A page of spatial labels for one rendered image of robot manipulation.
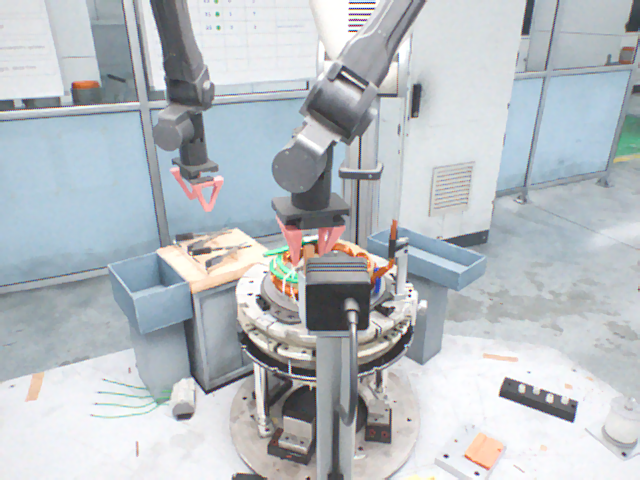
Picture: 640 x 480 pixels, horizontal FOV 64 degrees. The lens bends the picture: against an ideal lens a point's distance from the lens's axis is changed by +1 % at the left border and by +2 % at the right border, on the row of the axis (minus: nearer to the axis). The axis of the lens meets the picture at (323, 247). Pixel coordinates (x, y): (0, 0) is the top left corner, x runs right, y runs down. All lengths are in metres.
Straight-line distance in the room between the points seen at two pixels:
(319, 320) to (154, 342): 0.78
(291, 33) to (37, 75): 1.34
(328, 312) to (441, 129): 2.91
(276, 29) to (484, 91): 1.29
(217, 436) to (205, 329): 0.21
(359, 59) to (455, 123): 2.64
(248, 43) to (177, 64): 2.09
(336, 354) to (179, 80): 0.76
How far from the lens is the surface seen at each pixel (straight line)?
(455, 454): 1.06
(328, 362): 0.37
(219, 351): 1.15
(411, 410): 1.12
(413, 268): 1.13
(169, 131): 1.00
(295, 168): 0.61
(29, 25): 2.93
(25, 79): 2.95
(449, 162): 3.32
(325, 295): 0.33
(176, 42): 0.98
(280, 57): 3.15
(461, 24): 3.18
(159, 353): 1.12
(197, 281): 1.03
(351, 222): 1.36
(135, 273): 1.18
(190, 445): 1.10
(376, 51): 0.66
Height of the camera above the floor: 1.56
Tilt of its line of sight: 26 degrees down
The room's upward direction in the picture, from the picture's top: straight up
